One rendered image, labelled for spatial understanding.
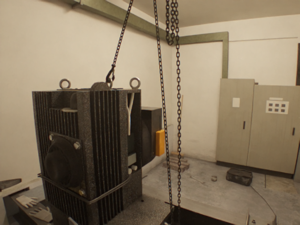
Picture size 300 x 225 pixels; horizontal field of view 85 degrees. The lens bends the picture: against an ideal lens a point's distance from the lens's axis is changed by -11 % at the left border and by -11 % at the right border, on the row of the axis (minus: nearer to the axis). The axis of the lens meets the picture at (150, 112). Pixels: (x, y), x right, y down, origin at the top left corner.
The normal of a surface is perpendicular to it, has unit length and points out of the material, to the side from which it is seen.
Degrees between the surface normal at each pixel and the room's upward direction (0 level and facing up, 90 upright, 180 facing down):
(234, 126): 90
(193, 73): 90
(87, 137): 90
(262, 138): 90
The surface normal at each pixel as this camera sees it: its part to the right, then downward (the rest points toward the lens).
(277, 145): -0.54, 0.13
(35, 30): 0.84, 0.08
